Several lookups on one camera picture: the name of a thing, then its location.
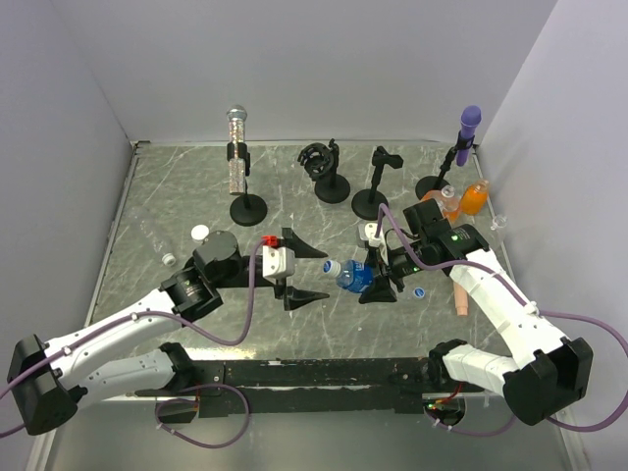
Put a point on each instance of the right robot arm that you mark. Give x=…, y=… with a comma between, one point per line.
x=544, y=371

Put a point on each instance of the blue label water bottle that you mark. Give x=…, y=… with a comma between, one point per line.
x=349, y=275

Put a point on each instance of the clear white-capped tea bottle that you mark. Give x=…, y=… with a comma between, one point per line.
x=199, y=233

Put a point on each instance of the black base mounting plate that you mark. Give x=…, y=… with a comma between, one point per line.
x=401, y=385

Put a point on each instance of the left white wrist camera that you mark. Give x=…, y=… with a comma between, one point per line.
x=278, y=261

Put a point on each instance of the black empty clip stand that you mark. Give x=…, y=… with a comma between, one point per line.
x=365, y=203

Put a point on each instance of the orange square bottle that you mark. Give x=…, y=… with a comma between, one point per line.
x=447, y=201

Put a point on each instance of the orange round bottle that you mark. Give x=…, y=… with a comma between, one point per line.
x=475, y=197

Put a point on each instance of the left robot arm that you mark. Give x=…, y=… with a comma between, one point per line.
x=51, y=380

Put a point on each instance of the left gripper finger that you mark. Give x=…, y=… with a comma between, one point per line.
x=300, y=248
x=294, y=298

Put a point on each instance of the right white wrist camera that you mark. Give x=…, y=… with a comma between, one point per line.
x=368, y=236

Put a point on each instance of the pink beige microphone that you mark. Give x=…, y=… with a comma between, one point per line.
x=461, y=302

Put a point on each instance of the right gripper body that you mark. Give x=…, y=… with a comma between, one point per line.
x=401, y=262

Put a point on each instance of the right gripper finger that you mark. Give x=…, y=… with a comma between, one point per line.
x=379, y=291
x=374, y=259

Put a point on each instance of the clear bottle at left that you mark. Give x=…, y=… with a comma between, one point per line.
x=153, y=236

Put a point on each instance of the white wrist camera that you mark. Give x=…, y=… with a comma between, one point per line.
x=278, y=261
x=368, y=236

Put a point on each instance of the black shock mount stand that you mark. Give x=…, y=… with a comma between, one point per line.
x=320, y=162

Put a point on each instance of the black purple microphone stand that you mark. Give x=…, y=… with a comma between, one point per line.
x=428, y=183

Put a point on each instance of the clear capless bottle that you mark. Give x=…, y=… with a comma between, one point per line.
x=498, y=227

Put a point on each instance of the glitter silver microphone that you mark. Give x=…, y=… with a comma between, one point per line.
x=237, y=150

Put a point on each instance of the black glitter microphone stand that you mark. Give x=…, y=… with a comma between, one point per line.
x=248, y=209

